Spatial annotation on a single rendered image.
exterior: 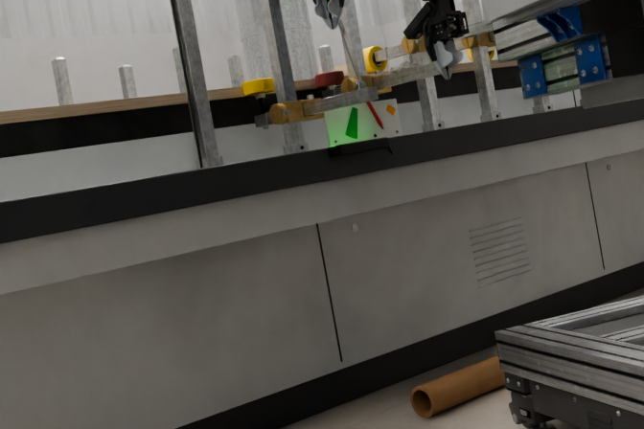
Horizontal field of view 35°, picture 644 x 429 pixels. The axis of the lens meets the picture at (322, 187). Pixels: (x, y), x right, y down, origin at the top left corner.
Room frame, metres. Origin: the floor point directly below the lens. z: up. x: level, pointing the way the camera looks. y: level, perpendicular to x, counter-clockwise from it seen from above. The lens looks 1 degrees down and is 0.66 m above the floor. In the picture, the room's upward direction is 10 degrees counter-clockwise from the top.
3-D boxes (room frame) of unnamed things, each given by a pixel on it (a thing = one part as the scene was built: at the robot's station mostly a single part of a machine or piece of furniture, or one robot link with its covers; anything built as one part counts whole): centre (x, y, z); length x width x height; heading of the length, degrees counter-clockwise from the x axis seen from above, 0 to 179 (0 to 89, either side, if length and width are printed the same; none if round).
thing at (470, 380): (2.63, -0.26, 0.04); 0.30 x 0.08 x 0.08; 130
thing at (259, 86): (2.68, 0.12, 0.85); 0.08 x 0.08 x 0.11
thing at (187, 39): (2.36, 0.25, 0.93); 0.05 x 0.04 x 0.45; 130
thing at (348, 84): (2.71, -0.16, 0.85); 0.13 x 0.06 x 0.05; 130
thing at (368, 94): (2.53, -0.01, 0.80); 0.43 x 0.03 x 0.04; 40
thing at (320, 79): (2.84, -0.07, 0.85); 0.08 x 0.08 x 0.11
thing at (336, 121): (2.66, -0.14, 0.75); 0.26 x 0.01 x 0.10; 130
